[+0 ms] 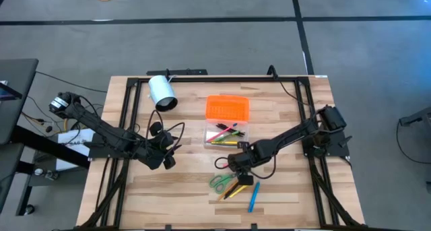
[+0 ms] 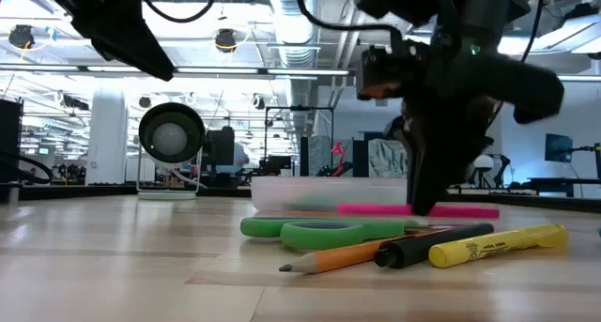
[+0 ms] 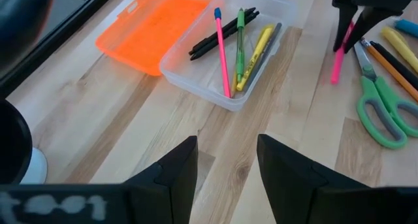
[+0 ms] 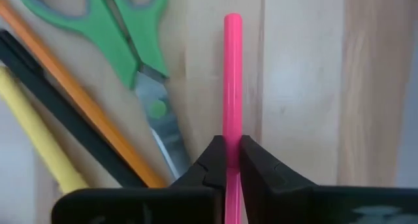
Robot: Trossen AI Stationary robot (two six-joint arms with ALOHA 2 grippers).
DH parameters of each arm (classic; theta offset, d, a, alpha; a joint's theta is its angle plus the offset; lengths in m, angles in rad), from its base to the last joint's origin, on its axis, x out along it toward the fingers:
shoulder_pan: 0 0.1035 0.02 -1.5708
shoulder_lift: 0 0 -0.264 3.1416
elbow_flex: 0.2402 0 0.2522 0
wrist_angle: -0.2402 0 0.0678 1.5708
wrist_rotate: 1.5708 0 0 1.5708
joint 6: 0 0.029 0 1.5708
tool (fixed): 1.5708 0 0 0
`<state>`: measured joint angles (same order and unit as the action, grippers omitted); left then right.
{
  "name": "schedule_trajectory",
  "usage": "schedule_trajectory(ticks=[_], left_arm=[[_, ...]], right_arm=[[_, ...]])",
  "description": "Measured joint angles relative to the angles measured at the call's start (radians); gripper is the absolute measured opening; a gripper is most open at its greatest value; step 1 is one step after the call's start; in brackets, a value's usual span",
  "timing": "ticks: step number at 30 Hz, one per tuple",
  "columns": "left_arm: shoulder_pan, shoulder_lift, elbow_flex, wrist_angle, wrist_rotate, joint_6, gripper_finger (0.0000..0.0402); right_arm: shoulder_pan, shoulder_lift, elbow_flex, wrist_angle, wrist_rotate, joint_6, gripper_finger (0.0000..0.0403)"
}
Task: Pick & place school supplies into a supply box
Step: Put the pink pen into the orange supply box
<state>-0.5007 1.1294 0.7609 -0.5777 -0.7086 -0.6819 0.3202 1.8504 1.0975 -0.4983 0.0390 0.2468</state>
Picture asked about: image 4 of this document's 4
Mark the orange pencil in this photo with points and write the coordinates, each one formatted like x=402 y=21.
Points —
x=81 y=100

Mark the yellow highlighter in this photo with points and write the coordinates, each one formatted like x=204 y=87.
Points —
x=36 y=134

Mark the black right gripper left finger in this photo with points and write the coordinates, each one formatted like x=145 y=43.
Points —
x=183 y=204

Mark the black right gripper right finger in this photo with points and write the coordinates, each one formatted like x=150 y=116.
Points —
x=287 y=204

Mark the pink highlighter pen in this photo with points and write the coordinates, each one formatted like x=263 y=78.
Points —
x=232 y=70

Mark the green scissors with metal blades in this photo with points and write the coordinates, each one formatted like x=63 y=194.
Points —
x=98 y=25

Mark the black marker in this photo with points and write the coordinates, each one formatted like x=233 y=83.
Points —
x=65 y=117

